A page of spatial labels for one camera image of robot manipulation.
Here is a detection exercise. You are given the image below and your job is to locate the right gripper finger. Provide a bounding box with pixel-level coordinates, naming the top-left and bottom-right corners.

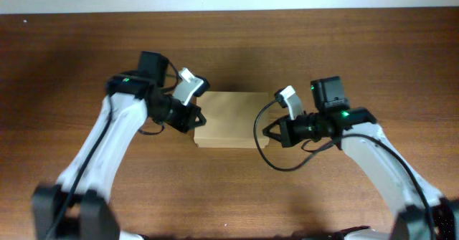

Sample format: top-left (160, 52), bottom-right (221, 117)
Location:
top-left (262, 127), bottom-right (282, 143)
top-left (262, 116), bottom-right (289, 135)

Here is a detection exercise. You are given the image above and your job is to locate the brown cardboard box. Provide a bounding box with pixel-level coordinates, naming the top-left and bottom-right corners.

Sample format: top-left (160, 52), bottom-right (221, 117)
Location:
top-left (194, 92), bottom-right (269, 149)

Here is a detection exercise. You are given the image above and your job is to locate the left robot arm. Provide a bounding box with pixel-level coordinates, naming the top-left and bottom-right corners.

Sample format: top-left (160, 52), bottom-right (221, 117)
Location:
top-left (32, 51), bottom-right (210, 240)

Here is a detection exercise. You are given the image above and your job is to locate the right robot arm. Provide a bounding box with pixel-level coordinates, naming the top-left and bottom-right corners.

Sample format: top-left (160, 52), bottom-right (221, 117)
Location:
top-left (262, 77), bottom-right (458, 239)

